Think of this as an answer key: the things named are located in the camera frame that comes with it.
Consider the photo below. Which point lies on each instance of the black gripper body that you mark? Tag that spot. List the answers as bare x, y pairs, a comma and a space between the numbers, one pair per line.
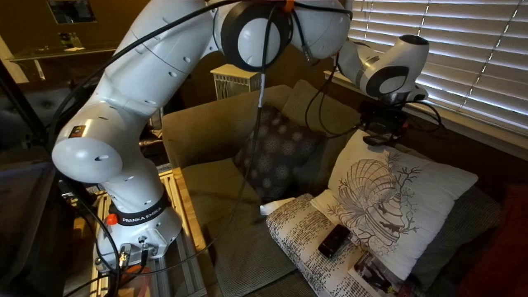
383, 120

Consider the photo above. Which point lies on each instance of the long black remote control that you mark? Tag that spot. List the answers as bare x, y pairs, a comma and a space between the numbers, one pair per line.
378, 139

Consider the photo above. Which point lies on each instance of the short black remote control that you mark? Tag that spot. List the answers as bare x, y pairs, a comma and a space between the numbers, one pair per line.
334, 240

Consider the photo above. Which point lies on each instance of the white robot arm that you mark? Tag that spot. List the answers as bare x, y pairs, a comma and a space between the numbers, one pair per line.
159, 57

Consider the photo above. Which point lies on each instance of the white pillow with tree print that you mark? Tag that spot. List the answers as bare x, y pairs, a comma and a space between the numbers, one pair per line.
391, 202

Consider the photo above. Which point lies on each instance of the dark pillow with snowflake pattern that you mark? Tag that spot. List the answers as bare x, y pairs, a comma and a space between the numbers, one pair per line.
273, 154

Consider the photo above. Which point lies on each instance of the wooden window sill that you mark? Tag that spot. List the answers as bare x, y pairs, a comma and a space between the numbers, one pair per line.
490, 136

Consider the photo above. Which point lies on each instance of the white window blinds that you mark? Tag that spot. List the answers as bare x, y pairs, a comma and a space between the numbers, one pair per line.
477, 63

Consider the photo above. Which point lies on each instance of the folded patterned white blanket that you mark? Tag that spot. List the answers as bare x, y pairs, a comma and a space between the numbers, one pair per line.
297, 228

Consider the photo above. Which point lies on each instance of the magazine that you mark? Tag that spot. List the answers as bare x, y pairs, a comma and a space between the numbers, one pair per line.
375, 278

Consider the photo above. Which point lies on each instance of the white wicker basket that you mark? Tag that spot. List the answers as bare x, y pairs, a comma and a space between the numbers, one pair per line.
230, 82

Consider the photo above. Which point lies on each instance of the red blanket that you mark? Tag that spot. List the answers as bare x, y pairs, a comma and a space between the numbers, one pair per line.
502, 270

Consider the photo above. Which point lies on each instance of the grey sofa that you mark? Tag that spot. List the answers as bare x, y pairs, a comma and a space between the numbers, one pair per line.
202, 143

